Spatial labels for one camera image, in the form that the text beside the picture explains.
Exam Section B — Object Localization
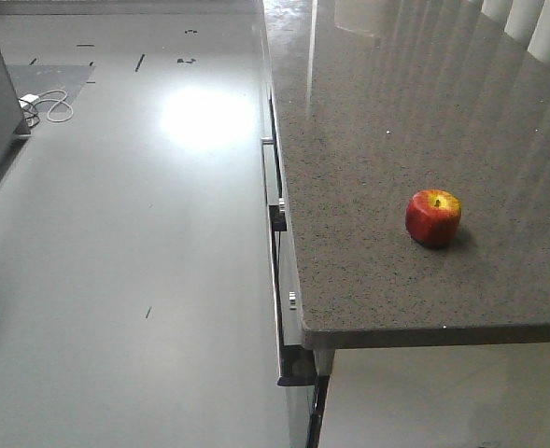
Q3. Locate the red yellow apple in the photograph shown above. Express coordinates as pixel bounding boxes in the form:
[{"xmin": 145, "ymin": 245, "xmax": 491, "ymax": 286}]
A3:
[{"xmin": 405, "ymin": 189, "xmax": 461, "ymax": 248}]

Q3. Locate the grey speckled kitchen counter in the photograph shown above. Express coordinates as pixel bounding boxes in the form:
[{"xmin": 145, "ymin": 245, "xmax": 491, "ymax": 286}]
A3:
[{"xmin": 259, "ymin": 0, "xmax": 550, "ymax": 448}]

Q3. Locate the white power adapter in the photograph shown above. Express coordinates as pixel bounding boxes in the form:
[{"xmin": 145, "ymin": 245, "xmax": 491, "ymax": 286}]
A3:
[{"xmin": 19, "ymin": 93, "xmax": 39, "ymax": 108}]

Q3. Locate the white cable on floor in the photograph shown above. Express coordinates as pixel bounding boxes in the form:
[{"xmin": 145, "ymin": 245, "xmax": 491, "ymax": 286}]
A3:
[{"xmin": 21, "ymin": 90, "xmax": 75, "ymax": 128}]

